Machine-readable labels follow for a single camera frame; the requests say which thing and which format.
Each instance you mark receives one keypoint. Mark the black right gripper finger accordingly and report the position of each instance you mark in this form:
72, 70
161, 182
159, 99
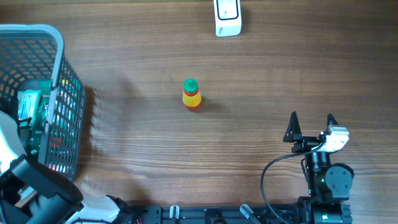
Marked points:
293, 132
331, 121

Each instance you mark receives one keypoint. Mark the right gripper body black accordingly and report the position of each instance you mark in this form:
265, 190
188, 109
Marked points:
305, 144

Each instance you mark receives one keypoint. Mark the yellow red sauce bottle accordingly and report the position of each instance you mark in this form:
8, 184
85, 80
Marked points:
191, 97

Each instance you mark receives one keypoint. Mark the green 3M gloves packet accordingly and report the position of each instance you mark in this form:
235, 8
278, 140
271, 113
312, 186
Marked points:
33, 146

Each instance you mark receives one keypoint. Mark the mint wet wipes pack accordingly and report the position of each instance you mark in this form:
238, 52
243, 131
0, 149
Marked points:
28, 105

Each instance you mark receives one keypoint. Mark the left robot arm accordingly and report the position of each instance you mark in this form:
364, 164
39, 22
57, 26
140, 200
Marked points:
32, 193

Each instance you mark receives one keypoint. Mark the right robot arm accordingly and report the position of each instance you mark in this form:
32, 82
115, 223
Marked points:
328, 184

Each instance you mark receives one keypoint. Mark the grey plastic mesh basket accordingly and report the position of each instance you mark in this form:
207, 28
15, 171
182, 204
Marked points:
32, 57

